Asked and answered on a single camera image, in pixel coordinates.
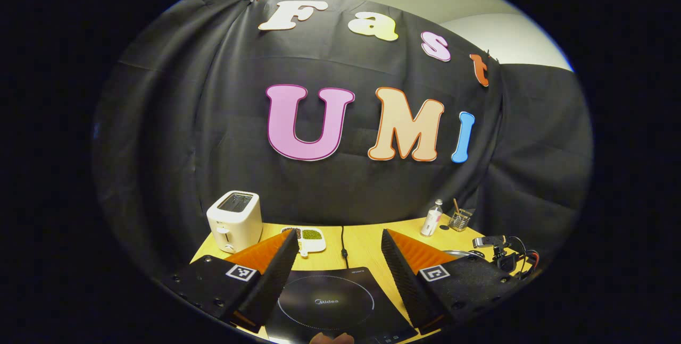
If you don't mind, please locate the white divided dish of beans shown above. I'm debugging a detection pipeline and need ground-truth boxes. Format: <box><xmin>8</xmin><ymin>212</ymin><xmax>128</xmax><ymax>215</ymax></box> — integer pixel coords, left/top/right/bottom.
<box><xmin>281</xmin><ymin>226</ymin><xmax>327</xmax><ymax>257</ymax></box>

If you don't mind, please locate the black camera rig with cables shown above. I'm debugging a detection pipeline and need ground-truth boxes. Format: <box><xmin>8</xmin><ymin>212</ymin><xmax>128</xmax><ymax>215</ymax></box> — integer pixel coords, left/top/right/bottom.
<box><xmin>472</xmin><ymin>234</ymin><xmax>540</xmax><ymax>281</ymax></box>

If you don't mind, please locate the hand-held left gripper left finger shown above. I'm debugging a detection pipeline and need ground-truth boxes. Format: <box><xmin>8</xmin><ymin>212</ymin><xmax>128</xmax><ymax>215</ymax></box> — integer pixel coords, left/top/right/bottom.
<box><xmin>162</xmin><ymin>228</ymin><xmax>300</xmax><ymax>334</ymax></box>

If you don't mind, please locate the clear glass cup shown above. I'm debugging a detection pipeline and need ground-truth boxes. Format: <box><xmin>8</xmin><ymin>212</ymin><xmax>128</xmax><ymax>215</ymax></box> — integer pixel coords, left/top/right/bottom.
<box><xmin>448</xmin><ymin>208</ymin><xmax>475</xmax><ymax>232</ymax></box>

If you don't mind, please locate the black backdrop cloth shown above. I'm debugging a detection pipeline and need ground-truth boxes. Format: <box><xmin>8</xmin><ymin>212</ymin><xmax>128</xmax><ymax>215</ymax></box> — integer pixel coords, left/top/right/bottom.
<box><xmin>90</xmin><ymin>0</ymin><xmax>594</xmax><ymax>286</ymax></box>

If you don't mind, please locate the black induction cooktop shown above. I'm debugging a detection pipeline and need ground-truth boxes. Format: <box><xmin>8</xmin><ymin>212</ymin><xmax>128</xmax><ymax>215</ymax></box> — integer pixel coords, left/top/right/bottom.
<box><xmin>265</xmin><ymin>266</ymin><xmax>418</xmax><ymax>344</ymax></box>

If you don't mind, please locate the white toaster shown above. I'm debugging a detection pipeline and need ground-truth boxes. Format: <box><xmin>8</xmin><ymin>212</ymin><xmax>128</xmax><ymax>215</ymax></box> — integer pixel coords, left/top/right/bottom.
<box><xmin>206</xmin><ymin>190</ymin><xmax>263</xmax><ymax>254</ymax></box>

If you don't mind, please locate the black power cable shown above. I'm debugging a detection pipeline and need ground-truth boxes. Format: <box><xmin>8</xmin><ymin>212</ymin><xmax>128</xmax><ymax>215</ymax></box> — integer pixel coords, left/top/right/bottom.
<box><xmin>339</xmin><ymin>225</ymin><xmax>350</xmax><ymax>270</ymax></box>

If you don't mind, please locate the small clear plastic bottle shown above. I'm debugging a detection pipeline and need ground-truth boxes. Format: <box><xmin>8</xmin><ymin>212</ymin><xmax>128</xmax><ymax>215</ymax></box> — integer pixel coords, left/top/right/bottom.
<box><xmin>420</xmin><ymin>199</ymin><xmax>444</xmax><ymax>237</ymax></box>

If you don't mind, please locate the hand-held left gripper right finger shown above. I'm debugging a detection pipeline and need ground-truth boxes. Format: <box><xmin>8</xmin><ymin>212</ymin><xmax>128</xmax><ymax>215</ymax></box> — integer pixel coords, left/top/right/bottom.
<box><xmin>380</xmin><ymin>229</ymin><xmax>519</xmax><ymax>335</ymax></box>

